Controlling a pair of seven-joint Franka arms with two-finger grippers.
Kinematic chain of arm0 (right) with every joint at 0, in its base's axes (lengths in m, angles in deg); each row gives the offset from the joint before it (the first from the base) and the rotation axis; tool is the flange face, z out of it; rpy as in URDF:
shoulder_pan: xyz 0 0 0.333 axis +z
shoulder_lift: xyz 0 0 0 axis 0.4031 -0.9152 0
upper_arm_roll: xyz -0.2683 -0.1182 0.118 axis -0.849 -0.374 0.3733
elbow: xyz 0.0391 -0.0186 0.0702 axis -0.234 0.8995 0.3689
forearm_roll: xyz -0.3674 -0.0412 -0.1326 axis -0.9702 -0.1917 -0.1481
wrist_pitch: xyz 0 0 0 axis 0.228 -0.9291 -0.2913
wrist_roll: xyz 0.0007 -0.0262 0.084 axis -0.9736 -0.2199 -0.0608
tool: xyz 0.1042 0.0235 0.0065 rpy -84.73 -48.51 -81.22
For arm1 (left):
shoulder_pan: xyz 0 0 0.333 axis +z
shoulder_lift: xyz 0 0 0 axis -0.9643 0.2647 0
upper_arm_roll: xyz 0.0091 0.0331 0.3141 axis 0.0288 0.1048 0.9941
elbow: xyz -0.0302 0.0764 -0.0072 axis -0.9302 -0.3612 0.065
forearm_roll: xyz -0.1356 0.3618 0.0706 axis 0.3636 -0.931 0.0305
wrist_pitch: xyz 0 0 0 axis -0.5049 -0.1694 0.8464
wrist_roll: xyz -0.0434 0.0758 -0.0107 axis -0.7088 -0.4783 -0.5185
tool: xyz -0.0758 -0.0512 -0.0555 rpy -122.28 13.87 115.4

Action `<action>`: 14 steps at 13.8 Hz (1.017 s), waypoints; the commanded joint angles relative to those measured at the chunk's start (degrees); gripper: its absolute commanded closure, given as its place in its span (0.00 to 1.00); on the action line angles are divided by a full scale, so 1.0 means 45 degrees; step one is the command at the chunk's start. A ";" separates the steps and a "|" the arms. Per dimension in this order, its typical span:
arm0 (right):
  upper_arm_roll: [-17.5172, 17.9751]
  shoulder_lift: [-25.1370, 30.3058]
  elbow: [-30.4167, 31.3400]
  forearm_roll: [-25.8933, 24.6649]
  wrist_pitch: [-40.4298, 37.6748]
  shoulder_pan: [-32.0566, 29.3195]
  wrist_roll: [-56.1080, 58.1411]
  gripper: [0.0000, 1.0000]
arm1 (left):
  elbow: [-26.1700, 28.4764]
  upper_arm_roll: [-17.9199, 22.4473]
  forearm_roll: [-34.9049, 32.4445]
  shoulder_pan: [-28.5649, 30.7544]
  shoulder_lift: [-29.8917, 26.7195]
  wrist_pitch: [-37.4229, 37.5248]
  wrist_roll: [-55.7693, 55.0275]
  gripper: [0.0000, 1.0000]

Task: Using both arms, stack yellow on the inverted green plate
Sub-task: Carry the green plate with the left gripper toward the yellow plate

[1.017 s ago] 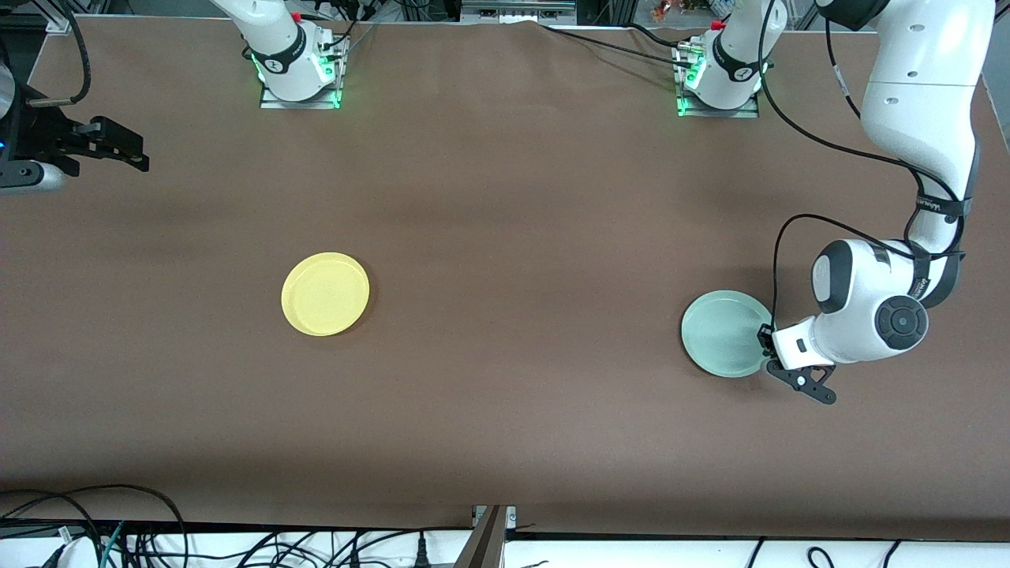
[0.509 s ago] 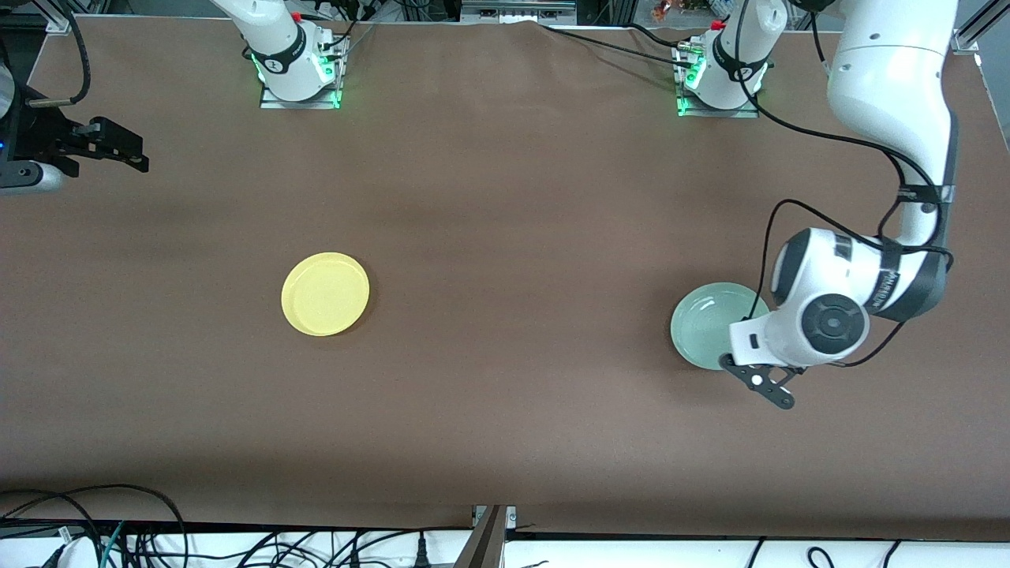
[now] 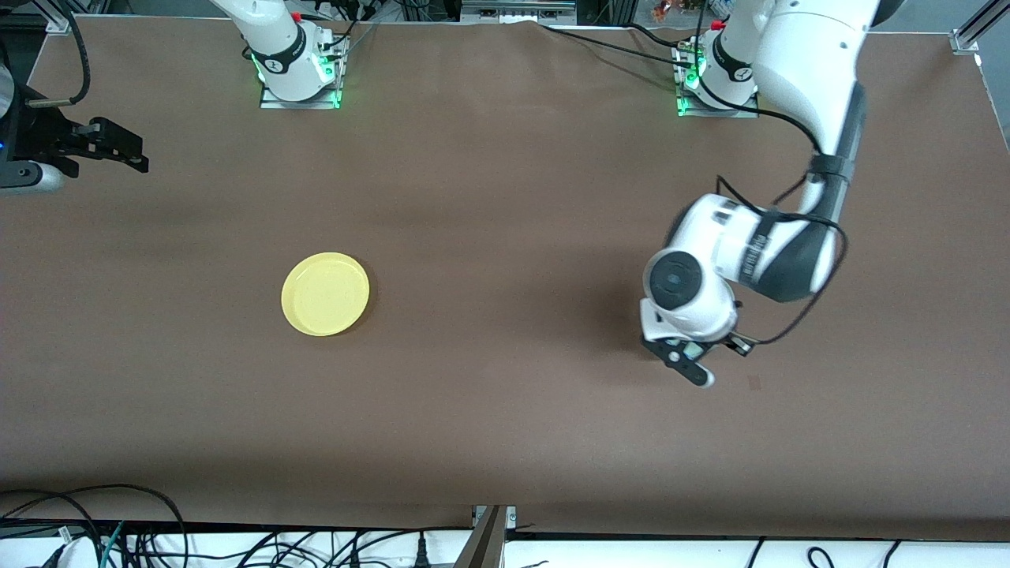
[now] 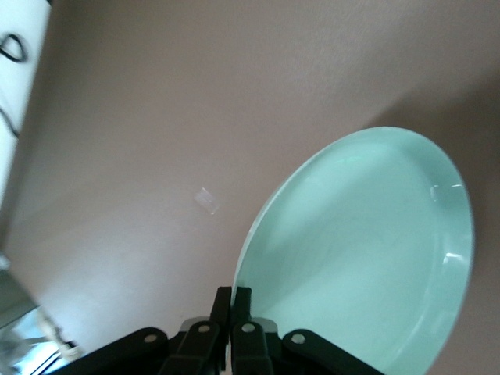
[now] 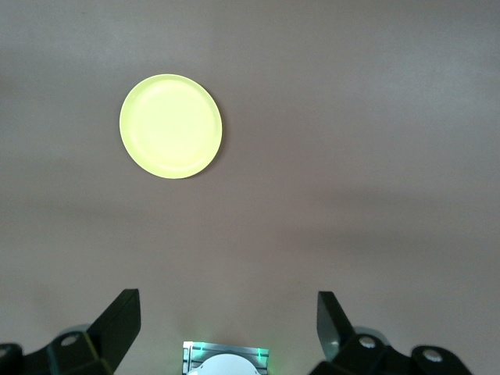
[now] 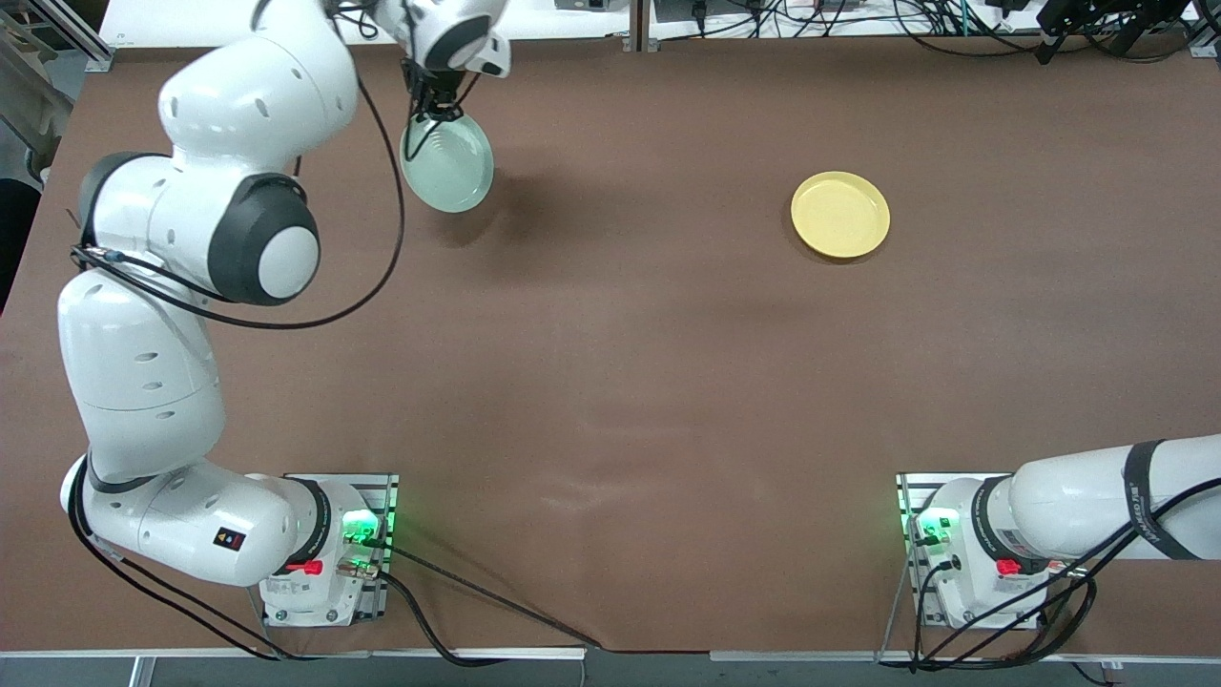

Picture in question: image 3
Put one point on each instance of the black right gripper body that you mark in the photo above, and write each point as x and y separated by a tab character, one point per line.
38	134

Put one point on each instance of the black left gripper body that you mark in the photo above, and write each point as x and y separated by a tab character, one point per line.
727	340

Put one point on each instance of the yellow plate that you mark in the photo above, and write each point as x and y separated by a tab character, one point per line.
325	294

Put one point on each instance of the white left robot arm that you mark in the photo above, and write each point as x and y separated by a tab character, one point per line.
805	63

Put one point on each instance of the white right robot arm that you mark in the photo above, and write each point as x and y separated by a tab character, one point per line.
280	47

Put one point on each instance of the brown table cover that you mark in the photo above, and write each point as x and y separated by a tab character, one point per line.
505	426

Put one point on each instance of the aluminium profile beam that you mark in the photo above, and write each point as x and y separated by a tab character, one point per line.
483	544

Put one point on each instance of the grey electronics box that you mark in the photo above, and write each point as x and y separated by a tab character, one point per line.
517	9

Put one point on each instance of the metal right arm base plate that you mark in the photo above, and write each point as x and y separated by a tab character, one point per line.
316	103

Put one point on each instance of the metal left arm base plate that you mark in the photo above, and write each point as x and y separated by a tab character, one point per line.
746	113

